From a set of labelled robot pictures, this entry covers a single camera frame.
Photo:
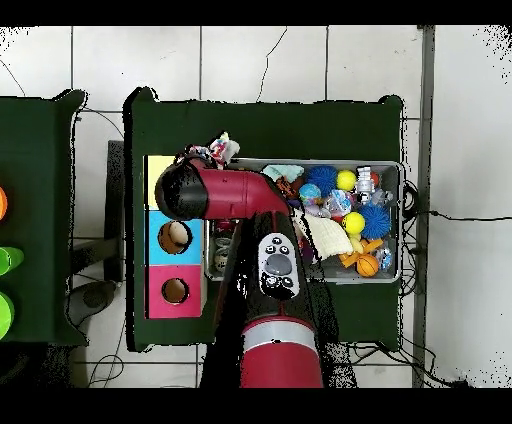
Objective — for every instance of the white toy robot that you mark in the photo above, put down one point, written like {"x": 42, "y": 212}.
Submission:
{"x": 364, "y": 184}

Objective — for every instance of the orange toy basketball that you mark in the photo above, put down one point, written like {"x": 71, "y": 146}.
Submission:
{"x": 367, "y": 265}

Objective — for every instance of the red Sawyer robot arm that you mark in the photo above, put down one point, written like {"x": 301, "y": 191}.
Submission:
{"x": 224, "y": 192}

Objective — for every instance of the blue globe ball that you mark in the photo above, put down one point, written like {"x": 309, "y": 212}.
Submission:
{"x": 310, "y": 194}

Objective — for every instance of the clear mesh bin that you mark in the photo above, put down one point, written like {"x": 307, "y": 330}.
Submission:
{"x": 340, "y": 274}

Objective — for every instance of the grey rounded object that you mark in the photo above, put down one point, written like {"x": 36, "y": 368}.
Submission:
{"x": 92, "y": 300}

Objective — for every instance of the wooden box with three holes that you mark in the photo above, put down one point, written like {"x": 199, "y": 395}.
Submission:
{"x": 156, "y": 304}

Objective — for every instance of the yellow foam ball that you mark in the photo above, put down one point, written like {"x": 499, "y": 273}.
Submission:
{"x": 353, "y": 223}
{"x": 346, "y": 180}

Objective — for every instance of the blue spiky rubber ball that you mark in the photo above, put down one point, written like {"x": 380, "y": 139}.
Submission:
{"x": 374, "y": 221}
{"x": 322, "y": 180}

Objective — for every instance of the dark green side table cloth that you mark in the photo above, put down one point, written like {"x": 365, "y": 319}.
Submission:
{"x": 40, "y": 160}

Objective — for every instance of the green plastic cup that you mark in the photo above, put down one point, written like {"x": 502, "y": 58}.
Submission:
{"x": 10, "y": 260}

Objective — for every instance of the mint green cloth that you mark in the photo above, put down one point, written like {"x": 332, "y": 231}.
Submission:
{"x": 286, "y": 172}

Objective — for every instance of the cream ribbed cloth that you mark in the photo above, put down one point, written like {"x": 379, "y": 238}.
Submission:
{"x": 328, "y": 238}

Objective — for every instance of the green round plastic object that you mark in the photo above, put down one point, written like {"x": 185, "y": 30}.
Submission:
{"x": 4, "y": 316}

